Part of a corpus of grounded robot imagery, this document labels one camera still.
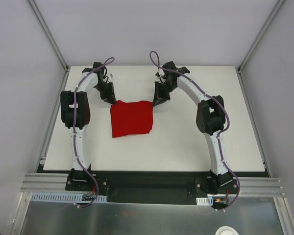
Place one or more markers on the white round object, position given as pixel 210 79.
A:
pixel 226 230

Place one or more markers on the aluminium front rail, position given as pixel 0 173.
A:
pixel 250 186

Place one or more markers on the white cable duct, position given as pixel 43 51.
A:
pixel 204 201
pixel 67 197

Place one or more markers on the left aluminium frame post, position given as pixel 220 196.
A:
pixel 43 25

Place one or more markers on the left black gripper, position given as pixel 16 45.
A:
pixel 108 92

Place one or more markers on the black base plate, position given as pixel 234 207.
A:
pixel 152 187

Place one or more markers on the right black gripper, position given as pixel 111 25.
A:
pixel 161 92

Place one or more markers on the left white cable duct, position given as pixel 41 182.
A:
pixel 67 197

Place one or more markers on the right white cable duct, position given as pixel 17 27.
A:
pixel 204 201

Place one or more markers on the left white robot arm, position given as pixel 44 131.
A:
pixel 75 114

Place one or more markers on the red t-shirt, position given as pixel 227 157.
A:
pixel 131 118

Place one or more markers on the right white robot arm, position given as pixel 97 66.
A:
pixel 210 119

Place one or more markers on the aluminium frame post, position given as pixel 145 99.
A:
pixel 43 25
pixel 267 23

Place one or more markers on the right aluminium frame post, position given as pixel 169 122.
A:
pixel 267 23

